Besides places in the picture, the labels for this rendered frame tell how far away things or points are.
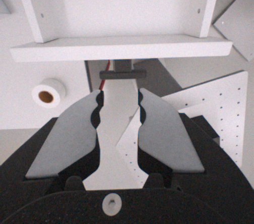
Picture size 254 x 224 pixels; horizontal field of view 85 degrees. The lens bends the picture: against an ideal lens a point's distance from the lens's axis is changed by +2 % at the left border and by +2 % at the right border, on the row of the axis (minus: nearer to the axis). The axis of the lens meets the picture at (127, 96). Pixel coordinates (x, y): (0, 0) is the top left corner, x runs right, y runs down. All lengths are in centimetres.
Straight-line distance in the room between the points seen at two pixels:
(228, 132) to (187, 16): 44
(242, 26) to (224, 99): 91
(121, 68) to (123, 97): 108
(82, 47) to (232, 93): 43
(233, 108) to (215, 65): 87
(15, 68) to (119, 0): 31
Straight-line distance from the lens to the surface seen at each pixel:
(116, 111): 137
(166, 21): 29
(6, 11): 42
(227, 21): 129
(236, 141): 66
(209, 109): 50
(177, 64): 124
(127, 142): 52
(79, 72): 39
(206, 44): 21
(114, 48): 19
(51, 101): 42
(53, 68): 41
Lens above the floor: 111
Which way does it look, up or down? 60 degrees down
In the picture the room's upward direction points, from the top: 178 degrees clockwise
